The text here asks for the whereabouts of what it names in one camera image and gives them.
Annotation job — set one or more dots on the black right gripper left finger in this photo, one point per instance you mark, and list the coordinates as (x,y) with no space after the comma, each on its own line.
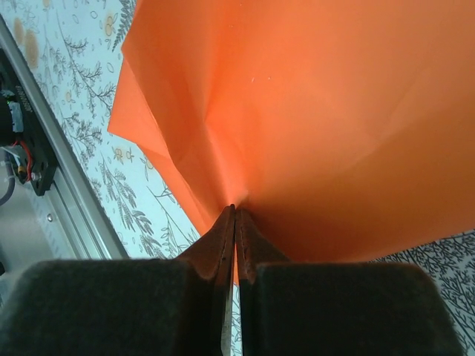
(111,308)

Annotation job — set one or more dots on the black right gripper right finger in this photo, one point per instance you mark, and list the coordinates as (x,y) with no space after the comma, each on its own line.
(334,311)

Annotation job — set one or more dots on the orange wrapping paper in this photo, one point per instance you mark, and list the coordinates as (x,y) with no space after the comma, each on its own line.
(297,111)

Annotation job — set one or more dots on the floral patterned tablecloth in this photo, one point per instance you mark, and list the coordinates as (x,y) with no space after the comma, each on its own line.
(92,111)

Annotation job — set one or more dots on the aluminium table edge rail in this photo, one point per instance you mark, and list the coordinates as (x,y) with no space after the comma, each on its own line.
(74,193)

